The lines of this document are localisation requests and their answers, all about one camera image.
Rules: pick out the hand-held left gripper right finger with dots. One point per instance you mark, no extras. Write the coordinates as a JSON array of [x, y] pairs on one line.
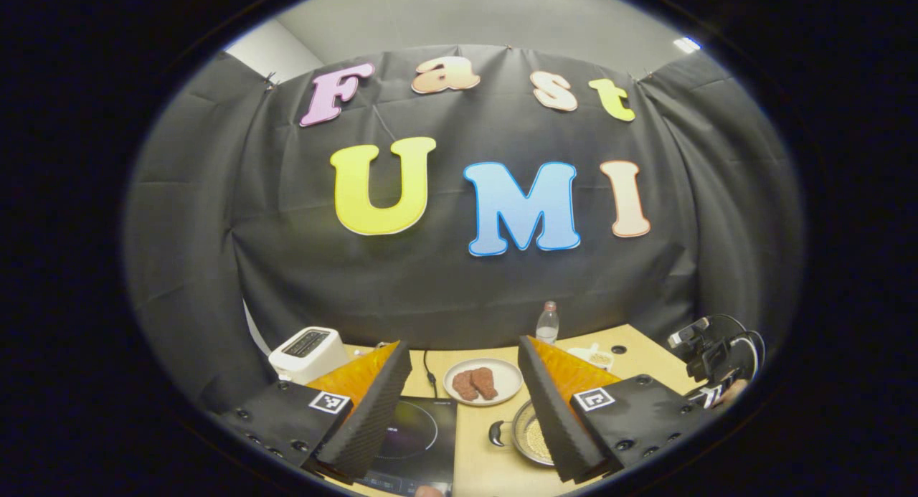
[[549, 404]]

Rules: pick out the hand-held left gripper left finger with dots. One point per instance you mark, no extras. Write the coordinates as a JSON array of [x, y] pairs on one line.
[[376, 404]]

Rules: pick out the pile of soybeans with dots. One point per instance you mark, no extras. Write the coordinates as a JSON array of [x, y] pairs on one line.
[[538, 439]]

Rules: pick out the stainless steel pot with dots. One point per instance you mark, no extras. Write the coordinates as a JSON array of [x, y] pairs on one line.
[[520, 436]]

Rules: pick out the black induction cooktop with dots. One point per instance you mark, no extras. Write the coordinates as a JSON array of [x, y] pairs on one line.
[[430, 439]]

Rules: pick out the white round plate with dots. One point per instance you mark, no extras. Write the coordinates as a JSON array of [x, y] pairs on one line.
[[509, 379]]

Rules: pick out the small white food tray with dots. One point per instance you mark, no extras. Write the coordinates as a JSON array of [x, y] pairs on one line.
[[595, 357]]

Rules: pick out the brown meat piece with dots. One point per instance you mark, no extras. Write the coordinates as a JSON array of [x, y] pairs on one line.
[[485, 382], [465, 386]]

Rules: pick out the clear plastic bottle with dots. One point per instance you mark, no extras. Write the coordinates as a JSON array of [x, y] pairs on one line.
[[547, 328]]

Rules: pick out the white toaster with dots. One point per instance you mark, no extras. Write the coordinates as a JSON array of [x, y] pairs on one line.
[[308, 353]]

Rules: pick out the black backdrop cloth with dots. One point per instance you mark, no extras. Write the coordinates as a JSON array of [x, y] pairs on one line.
[[445, 282]]

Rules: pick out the ceiling light panel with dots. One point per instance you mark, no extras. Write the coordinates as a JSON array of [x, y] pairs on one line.
[[687, 45]]

